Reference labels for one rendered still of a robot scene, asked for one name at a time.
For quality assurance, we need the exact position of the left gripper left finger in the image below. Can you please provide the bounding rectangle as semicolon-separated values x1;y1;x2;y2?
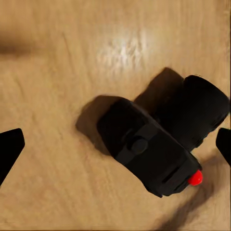
0;128;25;186

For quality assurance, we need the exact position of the digital camera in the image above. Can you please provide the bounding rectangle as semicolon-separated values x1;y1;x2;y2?
97;75;231;198

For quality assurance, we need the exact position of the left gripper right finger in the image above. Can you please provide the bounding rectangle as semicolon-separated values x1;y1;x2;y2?
216;128;231;166

